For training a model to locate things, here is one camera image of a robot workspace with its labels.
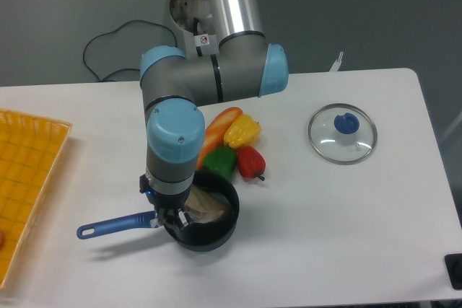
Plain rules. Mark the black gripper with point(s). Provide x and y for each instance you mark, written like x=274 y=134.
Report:
x=168 y=201

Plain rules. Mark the toast slice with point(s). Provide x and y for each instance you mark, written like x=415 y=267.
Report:
x=204 y=207

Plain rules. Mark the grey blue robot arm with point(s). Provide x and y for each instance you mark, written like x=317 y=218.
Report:
x=174 y=88

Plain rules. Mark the green bell pepper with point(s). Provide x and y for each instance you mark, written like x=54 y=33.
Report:
x=221 y=161

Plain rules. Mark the orange baguette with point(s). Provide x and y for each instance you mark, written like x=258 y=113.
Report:
x=215 y=132

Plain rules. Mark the red bell pepper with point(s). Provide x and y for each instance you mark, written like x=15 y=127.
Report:
x=250 y=163

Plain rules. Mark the yellow bell pepper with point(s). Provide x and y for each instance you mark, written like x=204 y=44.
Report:
x=244 y=131

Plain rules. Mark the yellow plastic basket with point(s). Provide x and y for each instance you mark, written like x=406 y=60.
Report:
x=30 y=148

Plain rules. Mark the glass lid blue knob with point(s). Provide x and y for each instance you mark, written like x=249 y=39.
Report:
x=342 y=134

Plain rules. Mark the black object table corner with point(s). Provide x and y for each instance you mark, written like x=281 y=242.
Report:
x=453 y=264

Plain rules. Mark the black pot blue handle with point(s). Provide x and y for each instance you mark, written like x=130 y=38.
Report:
x=196 y=237

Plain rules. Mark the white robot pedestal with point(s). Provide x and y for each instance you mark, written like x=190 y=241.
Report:
x=194 y=20

